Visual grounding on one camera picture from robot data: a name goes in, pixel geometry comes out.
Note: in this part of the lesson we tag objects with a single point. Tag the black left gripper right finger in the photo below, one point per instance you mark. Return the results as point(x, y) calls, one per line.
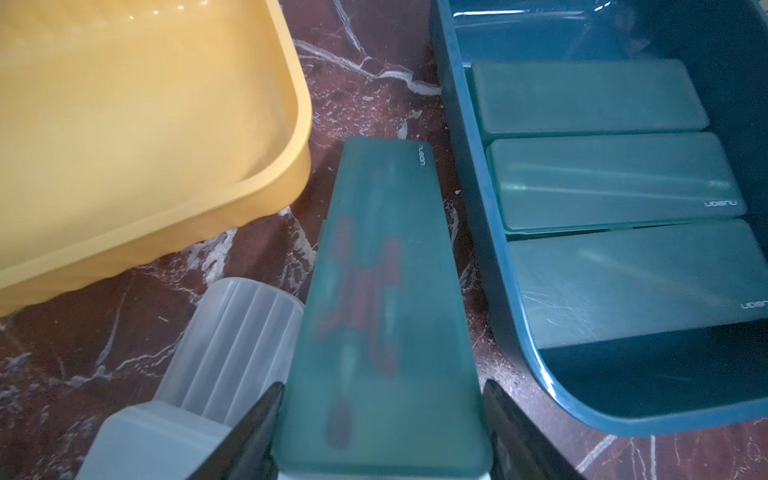
point(520, 449)

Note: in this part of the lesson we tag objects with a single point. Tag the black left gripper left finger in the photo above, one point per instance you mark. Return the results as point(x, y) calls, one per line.
point(245, 451)

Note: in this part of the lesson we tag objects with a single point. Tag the teal plastic tray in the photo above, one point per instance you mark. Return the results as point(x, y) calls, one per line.
point(654, 384)

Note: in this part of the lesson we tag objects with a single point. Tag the green pencil case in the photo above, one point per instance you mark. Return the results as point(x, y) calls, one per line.
point(383, 382)
point(571, 98)
point(552, 185)
point(612, 285)

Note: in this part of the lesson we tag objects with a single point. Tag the yellow plastic tray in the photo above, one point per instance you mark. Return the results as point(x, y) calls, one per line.
point(133, 129)

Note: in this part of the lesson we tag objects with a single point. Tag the green pencil case back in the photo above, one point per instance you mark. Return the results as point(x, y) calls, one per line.
point(571, 98)

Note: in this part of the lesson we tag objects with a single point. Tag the clear pencil case top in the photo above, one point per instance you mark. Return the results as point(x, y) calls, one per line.
point(239, 342)

